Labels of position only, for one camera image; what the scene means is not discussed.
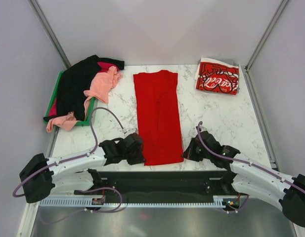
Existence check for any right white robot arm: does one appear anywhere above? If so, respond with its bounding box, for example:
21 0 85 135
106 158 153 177
182 131 305 228

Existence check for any folded red Coca-Cola t-shirt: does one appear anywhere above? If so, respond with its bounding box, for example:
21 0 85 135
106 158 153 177
195 58 239 95

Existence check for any white slotted cable duct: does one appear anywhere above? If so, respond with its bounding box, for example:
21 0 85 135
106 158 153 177
39 196 238 207

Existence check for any plain red t-shirt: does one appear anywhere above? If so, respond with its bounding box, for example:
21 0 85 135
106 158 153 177
133 70 183 166

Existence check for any right aluminium frame post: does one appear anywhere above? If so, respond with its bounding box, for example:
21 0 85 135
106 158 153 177
245 0 290 73

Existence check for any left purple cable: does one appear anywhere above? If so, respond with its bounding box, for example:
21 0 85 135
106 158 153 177
13 107 126 225

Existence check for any green plastic tray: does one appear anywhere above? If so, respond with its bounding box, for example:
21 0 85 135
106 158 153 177
45 71 95 126

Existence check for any salmon pink t-shirt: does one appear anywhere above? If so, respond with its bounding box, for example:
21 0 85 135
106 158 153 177
44 63 122 132

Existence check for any purple cable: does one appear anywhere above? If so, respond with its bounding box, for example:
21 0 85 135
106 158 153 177
13 107 126 225
196 120 305 215

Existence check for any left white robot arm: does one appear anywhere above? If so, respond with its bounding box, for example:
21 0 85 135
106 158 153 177
19 132 145 203

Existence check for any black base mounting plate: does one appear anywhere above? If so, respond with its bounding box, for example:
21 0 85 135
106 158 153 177
87 171 239 204

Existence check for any left aluminium frame post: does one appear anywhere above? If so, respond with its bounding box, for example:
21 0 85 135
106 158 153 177
28 0 71 68

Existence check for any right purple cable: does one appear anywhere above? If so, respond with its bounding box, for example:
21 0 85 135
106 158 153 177
196 120 305 215

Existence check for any black t-shirt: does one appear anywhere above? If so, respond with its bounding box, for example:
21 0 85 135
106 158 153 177
42 54 125 122

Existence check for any magenta t-shirt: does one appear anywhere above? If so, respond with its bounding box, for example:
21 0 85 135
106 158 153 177
47 62 118 118

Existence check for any aluminium frame post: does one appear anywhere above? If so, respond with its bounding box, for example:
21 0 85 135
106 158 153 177
28 0 71 68
245 0 290 73

